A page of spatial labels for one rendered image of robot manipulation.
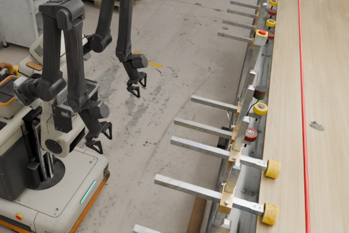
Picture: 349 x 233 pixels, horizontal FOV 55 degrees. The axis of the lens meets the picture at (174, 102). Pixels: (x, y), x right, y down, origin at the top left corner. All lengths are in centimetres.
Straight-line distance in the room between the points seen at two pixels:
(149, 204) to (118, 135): 74
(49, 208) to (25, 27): 223
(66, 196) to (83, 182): 14
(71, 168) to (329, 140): 160
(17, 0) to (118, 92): 135
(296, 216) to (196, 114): 189
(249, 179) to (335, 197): 49
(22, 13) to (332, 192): 324
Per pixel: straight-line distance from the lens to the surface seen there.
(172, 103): 337
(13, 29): 406
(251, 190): 198
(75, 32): 123
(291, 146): 188
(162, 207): 255
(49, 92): 143
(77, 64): 130
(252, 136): 184
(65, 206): 223
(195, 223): 242
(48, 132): 188
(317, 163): 186
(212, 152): 163
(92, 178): 235
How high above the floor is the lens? 212
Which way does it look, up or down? 39 degrees down
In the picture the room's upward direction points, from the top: 8 degrees clockwise
